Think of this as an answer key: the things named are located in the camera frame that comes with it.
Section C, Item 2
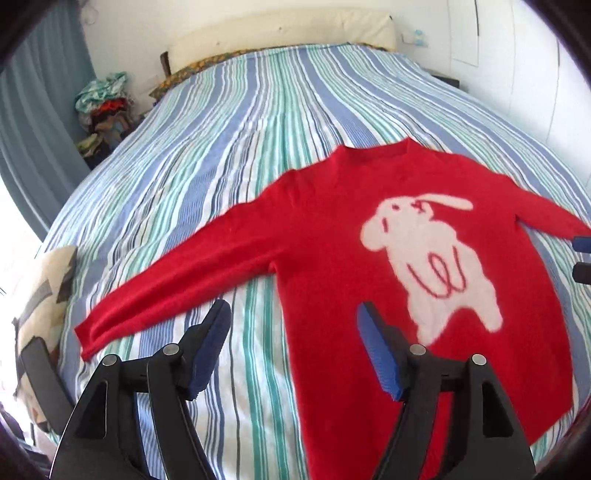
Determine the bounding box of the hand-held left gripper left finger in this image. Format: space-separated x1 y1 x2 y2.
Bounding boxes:
48 299 232 480

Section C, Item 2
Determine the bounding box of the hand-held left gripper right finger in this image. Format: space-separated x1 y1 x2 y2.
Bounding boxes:
357 301 539 480

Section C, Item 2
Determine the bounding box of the red sweater with white animal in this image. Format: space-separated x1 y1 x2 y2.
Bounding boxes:
74 138 591 480

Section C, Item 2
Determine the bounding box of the pile of colourful clothes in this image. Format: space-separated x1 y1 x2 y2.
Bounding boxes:
74 71 136 169

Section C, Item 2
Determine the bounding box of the cream patchwork cushion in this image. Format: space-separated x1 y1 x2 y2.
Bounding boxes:
11 244 79 435

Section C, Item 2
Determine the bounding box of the striped bed sheet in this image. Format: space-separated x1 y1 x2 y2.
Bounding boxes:
39 42 591 480

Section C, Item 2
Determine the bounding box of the dark bedside table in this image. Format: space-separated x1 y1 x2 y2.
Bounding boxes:
422 68 462 92

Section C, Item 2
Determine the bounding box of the yellow floral pillow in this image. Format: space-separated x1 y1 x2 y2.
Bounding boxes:
148 51 241 100

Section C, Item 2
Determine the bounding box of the blue curtain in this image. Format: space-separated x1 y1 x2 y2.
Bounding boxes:
0 4 100 241

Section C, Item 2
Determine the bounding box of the cream headboard cushion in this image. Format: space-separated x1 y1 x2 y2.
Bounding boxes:
167 8 398 75

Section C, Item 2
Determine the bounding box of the white wall panel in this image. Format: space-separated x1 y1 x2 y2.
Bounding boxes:
448 0 481 68

